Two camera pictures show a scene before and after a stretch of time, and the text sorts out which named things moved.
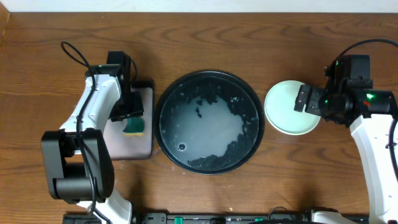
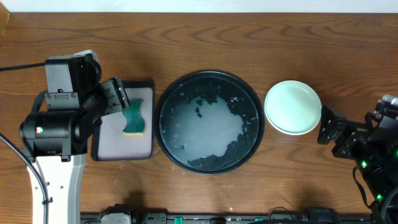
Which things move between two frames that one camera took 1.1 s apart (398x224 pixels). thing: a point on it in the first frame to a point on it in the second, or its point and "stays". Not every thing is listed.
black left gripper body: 132,106 to 112,100
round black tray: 209,122 stays
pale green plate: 279,104 stays
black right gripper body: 321,103 to 357,133
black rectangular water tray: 122,147 stays
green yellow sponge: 134,127 stays
